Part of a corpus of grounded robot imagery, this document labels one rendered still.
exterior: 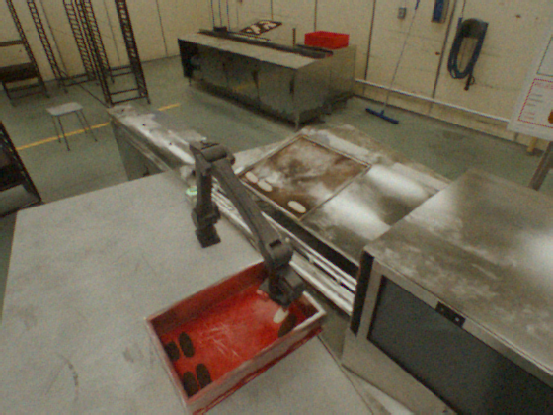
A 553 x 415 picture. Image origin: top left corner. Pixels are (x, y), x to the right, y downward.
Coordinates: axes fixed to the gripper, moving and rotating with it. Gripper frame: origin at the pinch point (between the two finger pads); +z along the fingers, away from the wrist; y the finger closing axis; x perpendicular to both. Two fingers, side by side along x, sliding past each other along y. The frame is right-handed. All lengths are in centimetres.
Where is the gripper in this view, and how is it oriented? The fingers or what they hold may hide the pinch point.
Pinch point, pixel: (276, 304)
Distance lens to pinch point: 117.2
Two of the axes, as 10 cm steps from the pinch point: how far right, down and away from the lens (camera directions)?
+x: 5.6, -5.2, 6.5
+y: 8.3, 3.6, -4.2
